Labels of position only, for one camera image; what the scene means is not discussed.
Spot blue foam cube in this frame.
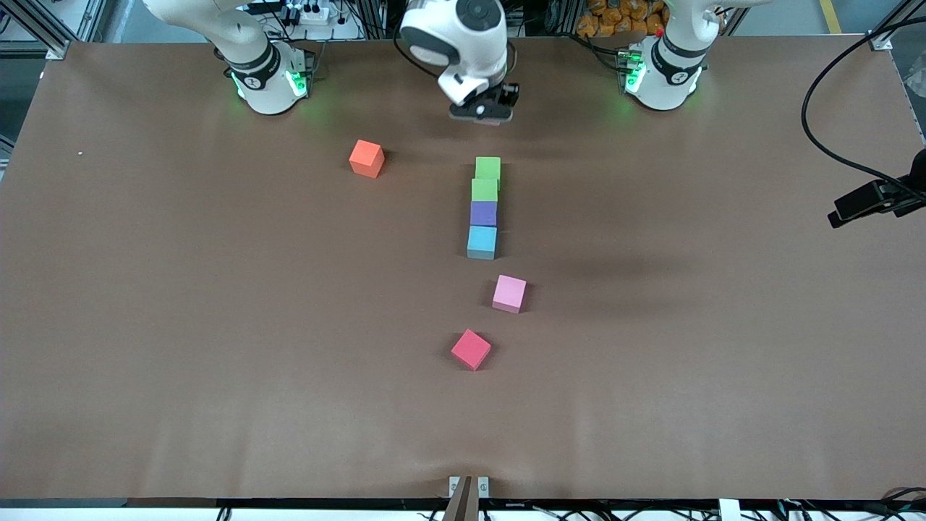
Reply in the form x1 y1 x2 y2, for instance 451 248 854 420
467 225 498 260

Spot bag of oranges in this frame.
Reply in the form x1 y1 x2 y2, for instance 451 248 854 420
577 0 668 38

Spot orange foam cube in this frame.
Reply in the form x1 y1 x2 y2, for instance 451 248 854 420
349 140 386 179

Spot light pink foam cube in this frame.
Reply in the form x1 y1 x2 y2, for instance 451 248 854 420
492 275 527 314

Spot white power strip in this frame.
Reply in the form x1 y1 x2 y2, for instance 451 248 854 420
284 0 334 24

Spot red foam cube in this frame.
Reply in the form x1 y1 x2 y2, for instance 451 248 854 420
451 329 492 371

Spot brown table cover sheet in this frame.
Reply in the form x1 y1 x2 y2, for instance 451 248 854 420
0 33 926 501

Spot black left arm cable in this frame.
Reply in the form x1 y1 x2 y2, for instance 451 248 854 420
802 14 926 190

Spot aluminium frame profile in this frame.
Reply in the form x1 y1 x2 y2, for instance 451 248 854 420
866 0 926 51
0 0 73 60

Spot metal bracket with post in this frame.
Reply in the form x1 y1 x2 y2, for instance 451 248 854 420
449 475 490 521

